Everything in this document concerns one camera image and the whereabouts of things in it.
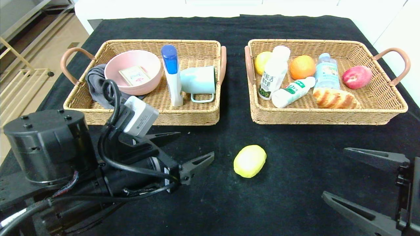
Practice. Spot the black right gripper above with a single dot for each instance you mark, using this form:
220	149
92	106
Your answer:
407	193

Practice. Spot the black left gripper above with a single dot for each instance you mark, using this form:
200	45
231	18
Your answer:
171	173

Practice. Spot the large yellow lemon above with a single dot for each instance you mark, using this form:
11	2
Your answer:
250	161

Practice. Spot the pink bowl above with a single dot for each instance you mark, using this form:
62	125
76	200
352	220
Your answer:
144	87

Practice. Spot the gold and blue card box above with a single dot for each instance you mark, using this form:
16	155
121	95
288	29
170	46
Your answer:
134	76

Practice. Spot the croissant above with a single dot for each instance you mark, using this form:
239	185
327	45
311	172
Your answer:
334	99

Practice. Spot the clear water bottle blue cap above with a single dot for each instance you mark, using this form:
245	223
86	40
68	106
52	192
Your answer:
327	73

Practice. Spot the small white foil-lid drink bottle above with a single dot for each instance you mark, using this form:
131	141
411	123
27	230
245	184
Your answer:
292	93

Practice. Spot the white bottle with blue cap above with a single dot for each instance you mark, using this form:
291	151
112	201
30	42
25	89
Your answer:
174	85

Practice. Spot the mint green mug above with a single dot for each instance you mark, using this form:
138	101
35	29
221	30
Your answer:
197	80

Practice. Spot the black table cloth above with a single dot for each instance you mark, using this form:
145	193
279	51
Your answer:
279	203

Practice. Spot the grey towel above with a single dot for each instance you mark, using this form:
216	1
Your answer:
95	88

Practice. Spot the red peach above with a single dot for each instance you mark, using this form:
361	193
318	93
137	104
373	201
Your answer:
357	77

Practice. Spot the tall white milk bottle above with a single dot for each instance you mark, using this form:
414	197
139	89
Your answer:
272	77

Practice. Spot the small yellow lemon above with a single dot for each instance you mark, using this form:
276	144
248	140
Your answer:
261	63

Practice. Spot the orange fruit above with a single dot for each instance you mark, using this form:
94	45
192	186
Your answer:
302	67

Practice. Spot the white furniture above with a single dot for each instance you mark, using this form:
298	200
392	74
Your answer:
95	13

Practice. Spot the wooden rack on wheels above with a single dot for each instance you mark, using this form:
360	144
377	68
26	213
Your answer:
19	91

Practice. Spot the grey shelf unit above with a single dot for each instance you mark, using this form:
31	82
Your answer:
29	16

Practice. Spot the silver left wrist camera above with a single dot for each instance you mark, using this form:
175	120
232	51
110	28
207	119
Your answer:
142	116

